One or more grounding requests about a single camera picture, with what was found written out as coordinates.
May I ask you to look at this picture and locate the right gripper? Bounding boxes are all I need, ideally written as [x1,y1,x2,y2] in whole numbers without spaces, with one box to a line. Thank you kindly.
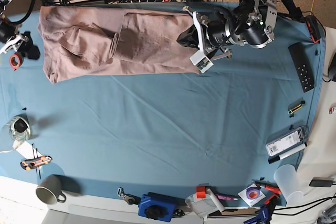
[1,22,40,60]

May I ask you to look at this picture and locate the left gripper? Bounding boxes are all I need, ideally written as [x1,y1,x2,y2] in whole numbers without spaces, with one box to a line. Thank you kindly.
[176,6,234,60]

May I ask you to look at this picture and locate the pink T-shirt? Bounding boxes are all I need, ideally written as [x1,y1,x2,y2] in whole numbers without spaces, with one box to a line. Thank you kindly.
[38,6,199,83]

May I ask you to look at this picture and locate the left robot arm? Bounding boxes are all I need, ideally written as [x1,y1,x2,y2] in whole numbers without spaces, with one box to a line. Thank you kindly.
[176,0,278,59]

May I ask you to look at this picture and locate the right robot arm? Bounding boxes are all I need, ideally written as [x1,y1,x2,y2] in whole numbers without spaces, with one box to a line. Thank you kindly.
[1,0,40,60]

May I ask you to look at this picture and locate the red tape roll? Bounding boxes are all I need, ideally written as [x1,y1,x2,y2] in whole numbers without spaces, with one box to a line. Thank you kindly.
[9,53,24,71]

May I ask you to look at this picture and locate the clear glass jar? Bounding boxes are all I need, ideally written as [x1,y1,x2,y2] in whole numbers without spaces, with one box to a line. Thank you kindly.
[3,115,31,142]

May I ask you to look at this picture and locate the blue table cloth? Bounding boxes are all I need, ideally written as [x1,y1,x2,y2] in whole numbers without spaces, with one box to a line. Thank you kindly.
[1,18,325,198]

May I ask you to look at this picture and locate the blue bar clamp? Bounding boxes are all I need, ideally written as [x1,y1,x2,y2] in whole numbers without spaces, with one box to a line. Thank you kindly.
[278,0,304,22]

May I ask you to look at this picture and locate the black remote control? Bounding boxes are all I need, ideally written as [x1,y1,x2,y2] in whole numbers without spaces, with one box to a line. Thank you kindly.
[288,42,314,93]

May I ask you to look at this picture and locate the orange utility knife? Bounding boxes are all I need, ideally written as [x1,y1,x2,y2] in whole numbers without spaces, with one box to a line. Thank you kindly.
[20,156,53,170]

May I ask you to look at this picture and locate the orange black clamp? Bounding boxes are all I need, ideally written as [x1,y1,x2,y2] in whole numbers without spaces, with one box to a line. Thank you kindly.
[305,15,321,43]

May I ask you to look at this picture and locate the clear plastic case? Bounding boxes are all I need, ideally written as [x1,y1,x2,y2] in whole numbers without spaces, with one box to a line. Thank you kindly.
[266,126,309,157]

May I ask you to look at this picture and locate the grey ceramic mug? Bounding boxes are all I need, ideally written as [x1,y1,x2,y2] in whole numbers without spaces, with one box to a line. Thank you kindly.
[35,175,67,205]

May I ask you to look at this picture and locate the white marker pen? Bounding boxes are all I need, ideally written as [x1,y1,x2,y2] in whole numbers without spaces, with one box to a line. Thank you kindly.
[268,143,308,164]

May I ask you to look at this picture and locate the red cube block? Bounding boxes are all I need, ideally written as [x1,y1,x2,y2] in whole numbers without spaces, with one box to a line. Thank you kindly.
[196,186,206,199]

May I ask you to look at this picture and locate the white paper roll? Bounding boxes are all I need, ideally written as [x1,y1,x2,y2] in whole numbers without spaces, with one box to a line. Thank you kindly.
[206,188,225,212]

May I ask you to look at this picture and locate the purple pen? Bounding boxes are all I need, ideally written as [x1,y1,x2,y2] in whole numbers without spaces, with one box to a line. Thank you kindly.
[216,194,238,201]

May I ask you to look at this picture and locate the translucent plastic cup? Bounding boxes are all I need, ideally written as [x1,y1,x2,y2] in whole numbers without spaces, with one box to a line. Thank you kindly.
[274,164,304,205]

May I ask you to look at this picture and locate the blue plastic box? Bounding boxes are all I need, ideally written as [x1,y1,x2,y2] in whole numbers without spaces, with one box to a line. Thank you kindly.
[138,193,177,222]

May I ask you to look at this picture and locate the silver carabiner keyring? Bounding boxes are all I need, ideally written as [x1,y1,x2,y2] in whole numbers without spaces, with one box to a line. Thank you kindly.
[117,187,141,205]

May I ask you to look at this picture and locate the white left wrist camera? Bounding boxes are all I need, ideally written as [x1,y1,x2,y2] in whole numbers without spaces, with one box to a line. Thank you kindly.
[190,50,214,73]

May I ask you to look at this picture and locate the black cable ties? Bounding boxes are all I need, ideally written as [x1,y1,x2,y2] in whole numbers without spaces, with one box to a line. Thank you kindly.
[32,143,41,179]

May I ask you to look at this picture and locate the red handled pliers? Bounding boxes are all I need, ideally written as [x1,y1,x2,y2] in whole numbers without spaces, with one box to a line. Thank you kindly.
[254,180,281,195]

